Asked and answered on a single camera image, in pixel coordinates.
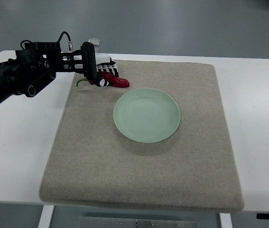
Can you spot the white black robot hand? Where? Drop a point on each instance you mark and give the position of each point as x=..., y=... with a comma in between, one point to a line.
x=104, y=63

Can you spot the red pepper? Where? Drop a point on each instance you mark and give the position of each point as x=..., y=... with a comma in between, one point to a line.
x=105, y=79

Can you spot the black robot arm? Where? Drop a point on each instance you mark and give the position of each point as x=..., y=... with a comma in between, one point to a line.
x=37, y=64

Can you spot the lower floor socket plate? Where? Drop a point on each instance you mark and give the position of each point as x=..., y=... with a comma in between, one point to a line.
x=96, y=49

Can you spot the floor socket plate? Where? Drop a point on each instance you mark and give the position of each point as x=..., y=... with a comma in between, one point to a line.
x=96, y=49
x=94, y=41

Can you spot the upper floor socket plate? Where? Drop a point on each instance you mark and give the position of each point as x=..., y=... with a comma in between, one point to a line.
x=94, y=41

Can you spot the light green plate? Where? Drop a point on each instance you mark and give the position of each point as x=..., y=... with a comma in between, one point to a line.
x=146, y=115

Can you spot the beige felt mat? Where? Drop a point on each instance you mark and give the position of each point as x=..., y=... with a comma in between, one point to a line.
x=91, y=163

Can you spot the white left table leg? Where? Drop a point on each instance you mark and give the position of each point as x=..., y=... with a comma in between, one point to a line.
x=46, y=216

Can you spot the white table leg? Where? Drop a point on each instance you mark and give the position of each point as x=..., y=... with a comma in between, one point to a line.
x=225, y=220
x=46, y=216

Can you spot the white right table leg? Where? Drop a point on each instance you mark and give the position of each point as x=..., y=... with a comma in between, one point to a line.
x=225, y=220

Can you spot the metal table base plate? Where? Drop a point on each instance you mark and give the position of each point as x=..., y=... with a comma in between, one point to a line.
x=100, y=222

